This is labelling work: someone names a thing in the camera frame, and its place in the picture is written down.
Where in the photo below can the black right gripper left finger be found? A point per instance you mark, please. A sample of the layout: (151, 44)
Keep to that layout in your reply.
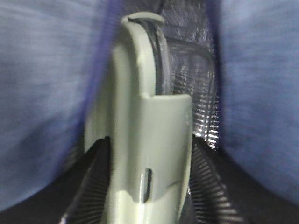
(76, 197)

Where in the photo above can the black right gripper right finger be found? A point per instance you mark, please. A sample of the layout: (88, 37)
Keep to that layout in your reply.
(221, 193)

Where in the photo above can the pale green lunch box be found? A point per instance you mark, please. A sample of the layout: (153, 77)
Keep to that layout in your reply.
(158, 92)

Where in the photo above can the navy blue fabric bag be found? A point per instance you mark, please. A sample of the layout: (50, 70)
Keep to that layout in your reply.
(52, 59)

